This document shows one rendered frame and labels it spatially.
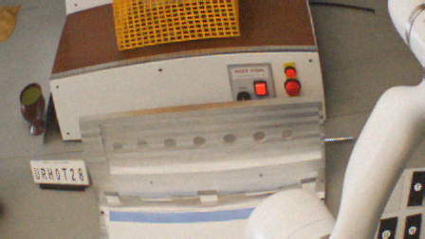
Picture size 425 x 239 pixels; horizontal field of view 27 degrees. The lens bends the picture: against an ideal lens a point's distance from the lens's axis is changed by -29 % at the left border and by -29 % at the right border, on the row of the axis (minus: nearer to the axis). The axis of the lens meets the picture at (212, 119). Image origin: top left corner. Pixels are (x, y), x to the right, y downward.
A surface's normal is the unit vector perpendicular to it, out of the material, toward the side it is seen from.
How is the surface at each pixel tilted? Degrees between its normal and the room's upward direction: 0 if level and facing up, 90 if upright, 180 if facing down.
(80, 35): 0
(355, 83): 0
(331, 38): 0
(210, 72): 90
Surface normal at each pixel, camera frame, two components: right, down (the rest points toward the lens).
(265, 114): -0.04, 0.56
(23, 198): -0.13, -0.70
